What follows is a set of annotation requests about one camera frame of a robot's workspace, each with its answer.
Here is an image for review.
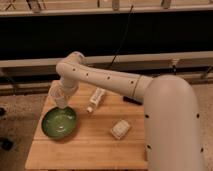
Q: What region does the wooden table top board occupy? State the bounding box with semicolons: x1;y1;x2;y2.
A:
25;83;147;170

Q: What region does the pale ceramic cup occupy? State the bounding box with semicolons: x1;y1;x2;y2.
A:
49;83;69;109

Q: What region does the green ceramic bowl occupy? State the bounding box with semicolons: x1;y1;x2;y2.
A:
41;107;77;140

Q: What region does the white bottle lying down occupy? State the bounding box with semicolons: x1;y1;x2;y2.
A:
86;88;106;113

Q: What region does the white wrapped block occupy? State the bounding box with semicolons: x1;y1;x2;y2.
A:
110;119;131;140

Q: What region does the black rectangular box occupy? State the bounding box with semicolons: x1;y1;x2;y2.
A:
123;96;142;105

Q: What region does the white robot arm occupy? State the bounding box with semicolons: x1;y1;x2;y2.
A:
56;52;205;171

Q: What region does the black hanging cable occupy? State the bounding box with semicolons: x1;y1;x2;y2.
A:
108;3;135;69

